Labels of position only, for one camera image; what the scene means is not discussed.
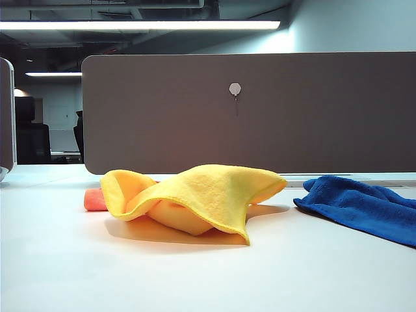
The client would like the grey desk divider panel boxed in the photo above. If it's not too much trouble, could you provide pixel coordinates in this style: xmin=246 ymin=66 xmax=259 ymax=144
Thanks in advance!
xmin=81 ymin=51 xmax=416 ymax=176

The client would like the blue microfiber rag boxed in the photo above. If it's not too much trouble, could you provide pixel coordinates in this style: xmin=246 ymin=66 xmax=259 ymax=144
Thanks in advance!
xmin=292 ymin=175 xmax=416 ymax=250

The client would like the grey desk cable slot cover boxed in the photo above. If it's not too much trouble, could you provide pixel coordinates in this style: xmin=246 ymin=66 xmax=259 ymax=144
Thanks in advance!
xmin=285 ymin=181 xmax=404 ymax=189

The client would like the long ceiling light strip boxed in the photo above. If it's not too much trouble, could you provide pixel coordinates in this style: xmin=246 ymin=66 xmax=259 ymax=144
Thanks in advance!
xmin=0 ymin=20 xmax=281 ymax=31

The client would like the white adhesive wall hook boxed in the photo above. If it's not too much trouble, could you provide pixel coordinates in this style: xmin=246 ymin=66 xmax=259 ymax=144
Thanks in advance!
xmin=228 ymin=83 xmax=242 ymax=104

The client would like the black office chair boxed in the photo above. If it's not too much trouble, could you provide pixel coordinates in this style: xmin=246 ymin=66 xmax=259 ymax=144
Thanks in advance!
xmin=73 ymin=110 xmax=85 ymax=164

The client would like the short ceiling light strip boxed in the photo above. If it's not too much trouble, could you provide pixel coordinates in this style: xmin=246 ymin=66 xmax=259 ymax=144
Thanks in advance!
xmin=25 ymin=71 xmax=83 ymax=77

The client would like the orange rag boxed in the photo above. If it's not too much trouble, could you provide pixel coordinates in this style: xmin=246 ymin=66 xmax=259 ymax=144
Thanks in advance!
xmin=84 ymin=180 xmax=161 ymax=213

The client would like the black cabinet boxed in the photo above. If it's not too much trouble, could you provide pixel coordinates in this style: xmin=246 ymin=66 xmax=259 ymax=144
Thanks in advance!
xmin=15 ymin=96 xmax=52 ymax=165

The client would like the yellow microfiber rag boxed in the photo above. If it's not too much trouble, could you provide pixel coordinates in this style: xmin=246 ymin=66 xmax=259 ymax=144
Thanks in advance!
xmin=99 ymin=164 xmax=288 ymax=246

